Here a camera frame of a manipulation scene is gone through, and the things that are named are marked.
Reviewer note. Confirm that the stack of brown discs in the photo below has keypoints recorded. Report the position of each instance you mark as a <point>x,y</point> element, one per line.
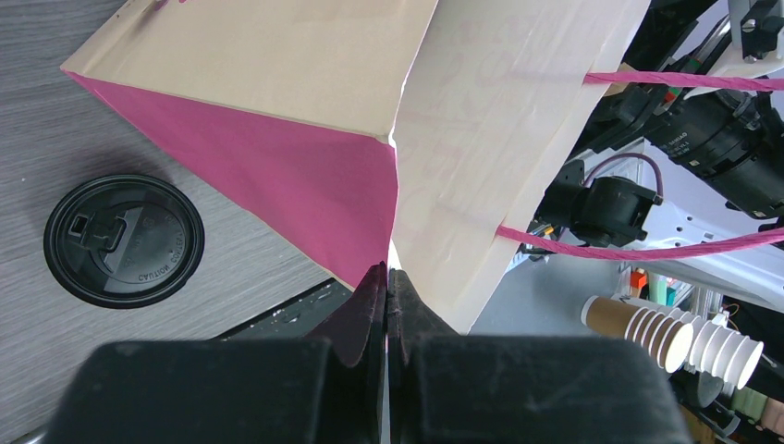
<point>665,339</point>

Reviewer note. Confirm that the paper gift bag pink handles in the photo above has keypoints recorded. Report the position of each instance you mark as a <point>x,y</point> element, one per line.
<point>352,128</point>

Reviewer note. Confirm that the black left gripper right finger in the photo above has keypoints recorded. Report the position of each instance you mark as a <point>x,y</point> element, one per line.
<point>450,388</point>

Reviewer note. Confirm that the stack of black lids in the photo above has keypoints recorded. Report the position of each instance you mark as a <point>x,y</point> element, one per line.
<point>124,241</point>

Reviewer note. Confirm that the white ribbed spool background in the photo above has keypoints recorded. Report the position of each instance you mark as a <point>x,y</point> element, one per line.
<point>721,352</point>

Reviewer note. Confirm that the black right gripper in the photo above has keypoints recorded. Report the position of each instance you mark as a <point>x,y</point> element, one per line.
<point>730,140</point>

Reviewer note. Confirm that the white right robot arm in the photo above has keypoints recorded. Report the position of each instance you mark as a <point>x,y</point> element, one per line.
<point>681,171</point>

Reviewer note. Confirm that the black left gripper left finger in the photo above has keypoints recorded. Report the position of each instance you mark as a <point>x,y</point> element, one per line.
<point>322,387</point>

